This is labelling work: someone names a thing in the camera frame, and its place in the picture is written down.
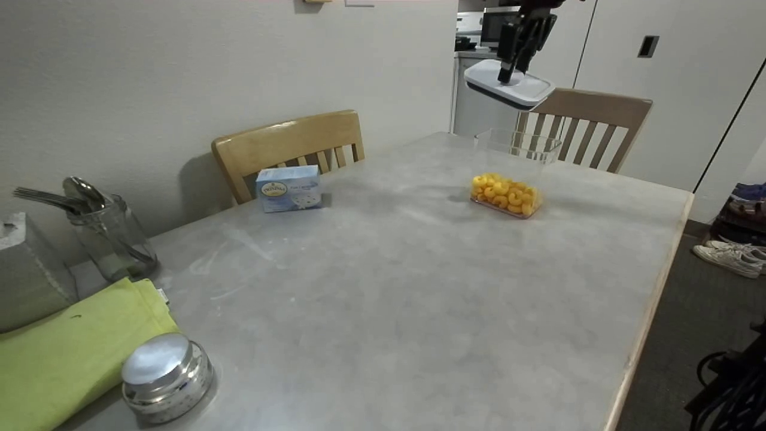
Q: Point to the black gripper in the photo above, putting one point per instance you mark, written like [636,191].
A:
[541,3]

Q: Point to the clear plastic food container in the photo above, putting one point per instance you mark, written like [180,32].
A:
[539,152]

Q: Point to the black appliance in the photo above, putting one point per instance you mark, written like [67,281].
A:
[488,24]

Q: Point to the light wooden slat-back chair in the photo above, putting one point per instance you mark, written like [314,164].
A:
[277,139]
[605,110]

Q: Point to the yellow toy object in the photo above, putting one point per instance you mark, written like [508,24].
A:
[505,195]

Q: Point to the small light blue box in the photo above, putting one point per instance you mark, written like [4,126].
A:
[287,189]

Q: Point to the dark bag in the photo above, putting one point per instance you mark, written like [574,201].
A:
[744,211]

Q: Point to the white sneaker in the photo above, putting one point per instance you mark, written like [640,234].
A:
[750,246]
[725,261]

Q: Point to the metal spoon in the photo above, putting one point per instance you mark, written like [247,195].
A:
[83,191]

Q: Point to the round silver metal tin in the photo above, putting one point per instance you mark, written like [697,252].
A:
[164,373]

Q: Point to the green folded cloth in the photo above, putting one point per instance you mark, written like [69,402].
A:
[73,343]

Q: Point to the grey tissue box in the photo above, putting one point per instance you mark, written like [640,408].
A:
[31,279]

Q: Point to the black wall plate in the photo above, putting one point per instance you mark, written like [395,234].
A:
[648,45]

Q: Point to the black wheeled frame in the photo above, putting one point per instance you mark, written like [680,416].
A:
[731,383]

